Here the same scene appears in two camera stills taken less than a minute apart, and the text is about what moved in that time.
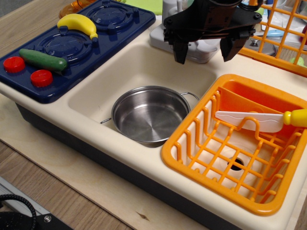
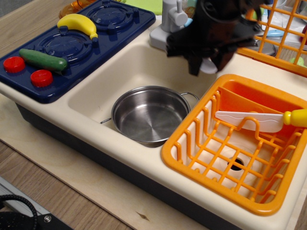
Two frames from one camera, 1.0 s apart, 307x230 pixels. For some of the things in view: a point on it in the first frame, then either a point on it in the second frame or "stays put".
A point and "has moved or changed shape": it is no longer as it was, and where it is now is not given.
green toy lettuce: (300, 62) stays put
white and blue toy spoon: (208, 45) has moved or changed shape
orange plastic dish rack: (256, 168) stays put
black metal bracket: (49, 222) stays put
